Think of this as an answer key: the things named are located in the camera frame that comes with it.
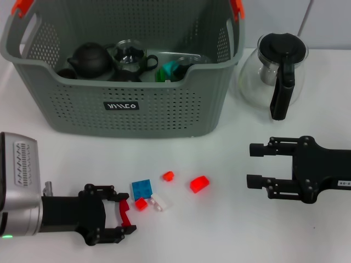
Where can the small dark clay cup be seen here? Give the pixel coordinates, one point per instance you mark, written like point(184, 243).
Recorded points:
point(67, 74)

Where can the white and silver left arm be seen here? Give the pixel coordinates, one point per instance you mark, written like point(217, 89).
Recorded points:
point(19, 191)

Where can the teal square toy brick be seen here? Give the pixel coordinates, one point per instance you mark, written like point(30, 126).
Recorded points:
point(170, 68)

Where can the small green toy brick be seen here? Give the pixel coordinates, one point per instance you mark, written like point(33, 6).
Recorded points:
point(159, 75)

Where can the dark clay teapot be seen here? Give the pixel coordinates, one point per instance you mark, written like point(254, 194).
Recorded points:
point(90, 60)

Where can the blue square toy brick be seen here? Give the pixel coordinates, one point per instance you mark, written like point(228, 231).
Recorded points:
point(141, 189)

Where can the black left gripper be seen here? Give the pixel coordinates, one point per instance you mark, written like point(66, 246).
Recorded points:
point(71, 213)

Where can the grey-green perforated storage bin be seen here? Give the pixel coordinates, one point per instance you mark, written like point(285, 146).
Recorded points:
point(164, 109)

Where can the small red toy brick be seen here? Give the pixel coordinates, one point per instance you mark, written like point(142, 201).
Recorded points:
point(167, 176)
point(141, 204)

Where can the large red sloped brick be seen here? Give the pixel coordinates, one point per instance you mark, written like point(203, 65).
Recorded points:
point(199, 184)

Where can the dark red toy brick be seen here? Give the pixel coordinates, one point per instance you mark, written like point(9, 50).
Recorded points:
point(124, 212)

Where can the glass teacup with black base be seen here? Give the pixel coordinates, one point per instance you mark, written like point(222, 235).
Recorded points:
point(126, 59)
point(189, 60)
point(184, 70)
point(126, 77)

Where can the white toy brick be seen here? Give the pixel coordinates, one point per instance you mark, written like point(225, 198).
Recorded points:
point(159, 203)

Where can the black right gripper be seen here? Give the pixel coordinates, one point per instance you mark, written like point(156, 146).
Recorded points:
point(310, 170)

